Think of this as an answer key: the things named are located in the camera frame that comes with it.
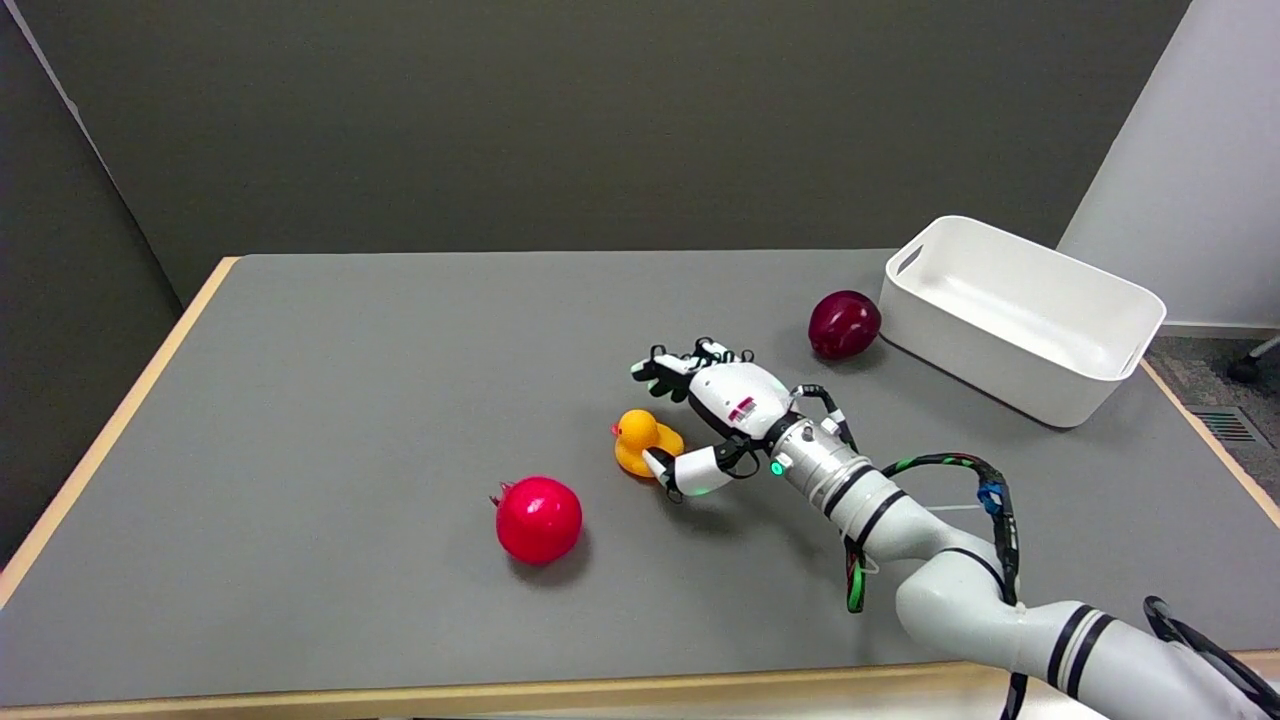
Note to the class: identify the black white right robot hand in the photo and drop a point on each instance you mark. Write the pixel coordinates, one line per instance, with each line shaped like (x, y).
(735, 405)

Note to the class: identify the white plastic bin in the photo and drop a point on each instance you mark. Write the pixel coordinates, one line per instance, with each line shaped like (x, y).
(1020, 315)

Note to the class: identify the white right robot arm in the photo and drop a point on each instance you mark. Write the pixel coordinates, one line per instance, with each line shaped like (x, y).
(960, 580)

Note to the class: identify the black chair caster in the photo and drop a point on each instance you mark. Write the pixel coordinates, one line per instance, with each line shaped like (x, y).
(1250, 365)

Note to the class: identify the floor vent grille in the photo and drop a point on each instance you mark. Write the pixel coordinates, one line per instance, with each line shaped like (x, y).
(1225, 426)

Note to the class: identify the yellow rubber duck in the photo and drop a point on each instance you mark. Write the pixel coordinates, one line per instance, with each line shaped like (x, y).
(640, 445)

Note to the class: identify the red pomegranate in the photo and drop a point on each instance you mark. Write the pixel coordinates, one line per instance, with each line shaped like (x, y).
(538, 518)

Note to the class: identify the dark red plum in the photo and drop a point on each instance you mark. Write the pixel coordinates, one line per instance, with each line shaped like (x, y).
(845, 323)

